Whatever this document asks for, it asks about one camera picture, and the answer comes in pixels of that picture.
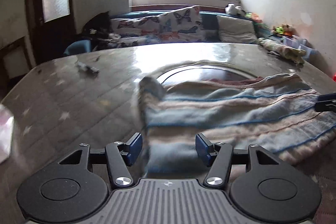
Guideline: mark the butterfly print blanket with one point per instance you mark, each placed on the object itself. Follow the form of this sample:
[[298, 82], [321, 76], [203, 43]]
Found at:
[[135, 32]]

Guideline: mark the clear plastic storage box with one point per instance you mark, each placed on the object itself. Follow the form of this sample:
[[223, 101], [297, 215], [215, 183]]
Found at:
[[299, 44]]

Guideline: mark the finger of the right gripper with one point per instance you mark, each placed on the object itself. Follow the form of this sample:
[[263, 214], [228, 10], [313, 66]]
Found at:
[[325, 103]]

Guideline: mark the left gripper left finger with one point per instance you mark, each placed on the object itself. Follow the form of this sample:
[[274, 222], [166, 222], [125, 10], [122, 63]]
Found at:
[[120, 156]]

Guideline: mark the folded yellow-white clothes in bag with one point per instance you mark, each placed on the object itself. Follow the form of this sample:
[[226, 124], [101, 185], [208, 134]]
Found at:
[[286, 52]]

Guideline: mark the blue striped knit garment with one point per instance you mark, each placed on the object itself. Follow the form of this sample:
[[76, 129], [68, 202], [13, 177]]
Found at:
[[275, 112]]

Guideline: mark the blue chair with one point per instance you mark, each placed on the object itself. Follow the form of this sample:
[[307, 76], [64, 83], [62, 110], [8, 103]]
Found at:
[[78, 47]]

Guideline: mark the butterfly print pillow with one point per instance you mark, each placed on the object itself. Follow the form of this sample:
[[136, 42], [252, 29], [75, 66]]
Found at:
[[182, 25]]

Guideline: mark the black bag on sofa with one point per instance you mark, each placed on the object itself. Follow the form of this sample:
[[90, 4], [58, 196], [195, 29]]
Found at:
[[98, 28]]

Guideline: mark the small dark object on table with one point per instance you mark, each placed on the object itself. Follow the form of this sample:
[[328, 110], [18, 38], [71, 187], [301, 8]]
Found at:
[[87, 69]]

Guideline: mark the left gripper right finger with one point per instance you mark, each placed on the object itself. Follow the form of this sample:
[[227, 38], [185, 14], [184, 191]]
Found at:
[[217, 157]]

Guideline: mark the grey quilted star table cover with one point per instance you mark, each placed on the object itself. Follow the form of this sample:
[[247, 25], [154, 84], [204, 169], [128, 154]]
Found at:
[[56, 107]]

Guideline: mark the pink white plastic bag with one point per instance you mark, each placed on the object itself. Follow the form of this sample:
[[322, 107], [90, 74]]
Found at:
[[6, 132]]

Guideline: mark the dark wooden door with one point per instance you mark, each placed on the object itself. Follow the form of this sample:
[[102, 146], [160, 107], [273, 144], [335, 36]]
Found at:
[[51, 27]]

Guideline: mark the yellow orange plush toy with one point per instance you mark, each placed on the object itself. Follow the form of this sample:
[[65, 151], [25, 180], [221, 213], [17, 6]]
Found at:
[[283, 30]]

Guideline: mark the white grey cushion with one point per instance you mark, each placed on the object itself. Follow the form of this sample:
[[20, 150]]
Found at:
[[236, 30]]

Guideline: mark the white plush toy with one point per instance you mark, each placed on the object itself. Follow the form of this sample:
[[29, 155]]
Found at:
[[232, 9]]

